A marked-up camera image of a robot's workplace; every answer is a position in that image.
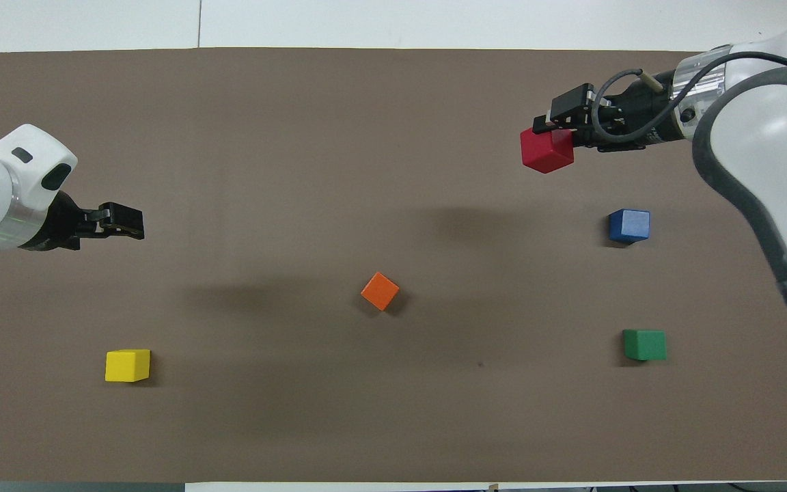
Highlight green wooden block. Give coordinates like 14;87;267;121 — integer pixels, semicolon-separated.
622;329;667;361

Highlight orange wooden block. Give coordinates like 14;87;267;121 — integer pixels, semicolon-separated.
360;271;400;312

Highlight blue wooden block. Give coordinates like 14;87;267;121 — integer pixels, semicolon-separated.
608;208;651;245

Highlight yellow wooden block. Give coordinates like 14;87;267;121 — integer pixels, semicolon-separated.
105;349;152;383

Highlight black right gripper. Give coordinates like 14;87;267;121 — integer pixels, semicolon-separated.
532;71;682;151

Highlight brown table mat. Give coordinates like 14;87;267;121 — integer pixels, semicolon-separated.
0;48;787;483

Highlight red wooden block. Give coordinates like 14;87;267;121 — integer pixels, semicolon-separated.
521;128;575;174

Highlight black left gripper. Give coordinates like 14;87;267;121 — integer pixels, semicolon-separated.
21;191;146;252

